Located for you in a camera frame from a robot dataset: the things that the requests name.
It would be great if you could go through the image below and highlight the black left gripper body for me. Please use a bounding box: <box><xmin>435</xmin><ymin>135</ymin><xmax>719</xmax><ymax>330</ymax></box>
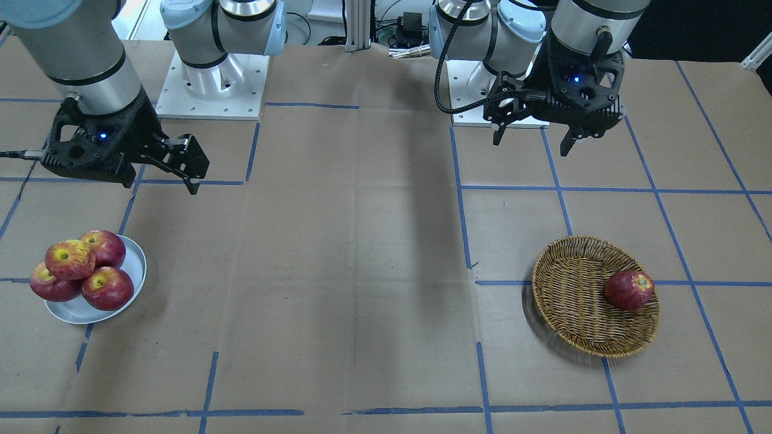
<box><xmin>482</xmin><ymin>76</ymin><xmax>533</xmax><ymax>127</ymax></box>

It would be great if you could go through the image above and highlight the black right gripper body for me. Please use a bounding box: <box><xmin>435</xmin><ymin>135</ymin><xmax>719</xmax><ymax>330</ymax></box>
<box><xmin>136</xmin><ymin>134</ymin><xmax>210</xmax><ymax>184</ymax></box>

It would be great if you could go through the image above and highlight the red yellow apple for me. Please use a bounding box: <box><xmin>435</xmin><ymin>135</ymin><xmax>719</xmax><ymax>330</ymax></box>
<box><xmin>44</xmin><ymin>239</ymin><xmax>96</xmax><ymax>280</ymax></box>

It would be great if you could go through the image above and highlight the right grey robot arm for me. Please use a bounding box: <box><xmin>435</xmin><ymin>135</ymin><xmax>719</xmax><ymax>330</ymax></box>
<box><xmin>2</xmin><ymin>1</ymin><xmax>209</xmax><ymax>195</ymax></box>

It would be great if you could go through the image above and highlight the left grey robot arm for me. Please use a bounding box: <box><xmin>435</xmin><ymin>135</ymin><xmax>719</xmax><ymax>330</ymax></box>
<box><xmin>428</xmin><ymin>1</ymin><xmax>649</xmax><ymax>157</ymax></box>

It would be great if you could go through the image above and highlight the red apple on plate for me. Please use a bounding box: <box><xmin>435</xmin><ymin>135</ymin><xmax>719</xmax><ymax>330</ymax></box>
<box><xmin>79</xmin><ymin>230</ymin><xmax>127</xmax><ymax>268</ymax></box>

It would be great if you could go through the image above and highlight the red apple plate front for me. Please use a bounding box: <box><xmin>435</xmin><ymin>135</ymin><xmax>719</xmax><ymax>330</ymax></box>
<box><xmin>81</xmin><ymin>266</ymin><xmax>134</xmax><ymax>311</ymax></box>

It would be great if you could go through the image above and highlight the red apple plate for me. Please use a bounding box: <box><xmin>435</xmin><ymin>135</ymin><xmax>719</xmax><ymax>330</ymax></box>
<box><xmin>30</xmin><ymin>263</ymin><xmax>84</xmax><ymax>302</ymax></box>
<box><xmin>81</xmin><ymin>266</ymin><xmax>134</xmax><ymax>311</ymax></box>

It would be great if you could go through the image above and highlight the woven wicker basket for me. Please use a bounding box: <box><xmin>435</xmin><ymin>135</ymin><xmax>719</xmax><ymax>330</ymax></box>
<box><xmin>530</xmin><ymin>234</ymin><xmax>661</xmax><ymax>358</ymax></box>

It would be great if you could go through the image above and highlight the dark red apple in basket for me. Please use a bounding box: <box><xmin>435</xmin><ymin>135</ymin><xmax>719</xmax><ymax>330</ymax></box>
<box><xmin>604</xmin><ymin>270</ymin><xmax>654</xmax><ymax>311</ymax></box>

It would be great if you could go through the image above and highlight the light blue plate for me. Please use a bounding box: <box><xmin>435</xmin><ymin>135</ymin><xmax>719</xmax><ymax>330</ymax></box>
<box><xmin>45</xmin><ymin>234</ymin><xmax>147</xmax><ymax>324</ymax></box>

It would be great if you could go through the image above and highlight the red apple plate far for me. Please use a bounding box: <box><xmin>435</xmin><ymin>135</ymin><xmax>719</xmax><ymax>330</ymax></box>
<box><xmin>30</xmin><ymin>263</ymin><xmax>84</xmax><ymax>302</ymax></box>

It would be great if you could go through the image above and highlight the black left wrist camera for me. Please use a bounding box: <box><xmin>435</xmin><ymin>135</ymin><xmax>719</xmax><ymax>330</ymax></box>
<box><xmin>524</xmin><ymin>31</ymin><xmax>625</xmax><ymax>139</ymax></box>

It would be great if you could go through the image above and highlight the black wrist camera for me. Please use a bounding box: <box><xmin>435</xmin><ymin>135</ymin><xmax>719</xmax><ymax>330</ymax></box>
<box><xmin>524</xmin><ymin>31</ymin><xmax>625</xmax><ymax>139</ymax></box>
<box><xmin>42</xmin><ymin>87</ymin><xmax>166</xmax><ymax>189</ymax></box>

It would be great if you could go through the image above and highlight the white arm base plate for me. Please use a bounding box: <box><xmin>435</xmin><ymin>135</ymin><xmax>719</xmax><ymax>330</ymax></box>
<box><xmin>156</xmin><ymin>53</ymin><xmax>271</xmax><ymax>121</ymax></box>
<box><xmin>446</xmin><ymin>55</ymin><xmax>550</xmax><ymax>129</ymax></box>

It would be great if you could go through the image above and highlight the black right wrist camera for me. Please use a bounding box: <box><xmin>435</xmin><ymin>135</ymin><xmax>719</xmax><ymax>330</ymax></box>
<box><xmin>42</xmin><ymin>87</ymin><xmax>166</xmax><ymax>189</ymax></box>

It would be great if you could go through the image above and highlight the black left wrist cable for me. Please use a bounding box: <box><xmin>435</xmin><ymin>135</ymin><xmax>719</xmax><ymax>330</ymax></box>
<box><xmin>434</xmin><ymin>0</ymin><xmax>501</xmax><ymax>115</ymax></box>

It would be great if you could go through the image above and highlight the aluminium profile post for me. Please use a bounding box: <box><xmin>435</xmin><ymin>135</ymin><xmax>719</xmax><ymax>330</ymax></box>
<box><xmin>342</xmin><ymin>1</ymin><xmax>376</xmax><ymax>53</ymax></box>

